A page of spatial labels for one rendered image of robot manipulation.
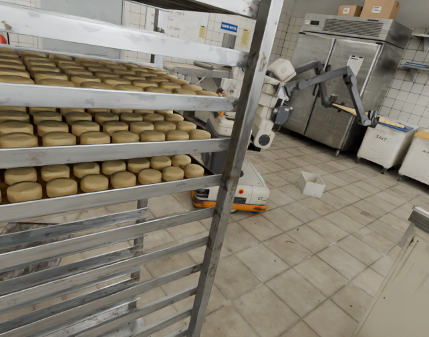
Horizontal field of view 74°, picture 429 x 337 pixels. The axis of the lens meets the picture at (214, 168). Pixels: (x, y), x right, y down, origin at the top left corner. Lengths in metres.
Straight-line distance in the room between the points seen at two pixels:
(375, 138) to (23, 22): 4.81
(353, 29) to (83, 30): 4.78
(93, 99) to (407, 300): 1.37
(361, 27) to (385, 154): 1.88
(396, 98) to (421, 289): 4.42
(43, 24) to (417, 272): 1.40
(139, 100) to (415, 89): 5.22
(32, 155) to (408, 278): 1.37
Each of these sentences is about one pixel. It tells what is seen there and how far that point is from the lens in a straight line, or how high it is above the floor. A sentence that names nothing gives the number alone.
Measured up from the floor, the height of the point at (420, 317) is 0.52.
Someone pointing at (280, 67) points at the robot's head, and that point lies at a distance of 2.42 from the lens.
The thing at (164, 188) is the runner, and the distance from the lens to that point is 0.60.
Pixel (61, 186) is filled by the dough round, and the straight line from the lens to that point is 0.57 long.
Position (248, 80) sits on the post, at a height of 1.29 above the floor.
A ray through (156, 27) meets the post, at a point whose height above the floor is 1.35.
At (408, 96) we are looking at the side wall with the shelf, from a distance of 5.56.
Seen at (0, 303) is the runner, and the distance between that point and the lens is 0.65.
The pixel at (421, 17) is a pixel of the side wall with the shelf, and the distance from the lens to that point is 5.71.
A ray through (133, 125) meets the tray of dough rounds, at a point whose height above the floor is 1.15.
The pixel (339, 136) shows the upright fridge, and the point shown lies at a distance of 4.94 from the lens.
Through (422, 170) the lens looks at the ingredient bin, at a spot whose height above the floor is 0.29.
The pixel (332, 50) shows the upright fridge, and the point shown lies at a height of 1.56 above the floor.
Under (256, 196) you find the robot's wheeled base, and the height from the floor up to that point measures 0.21.
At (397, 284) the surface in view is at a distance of 1.50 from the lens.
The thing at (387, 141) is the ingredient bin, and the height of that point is 0.50.
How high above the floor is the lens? 1.34
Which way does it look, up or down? 24 degrees down
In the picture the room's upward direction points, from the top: 12 degrees clockwise
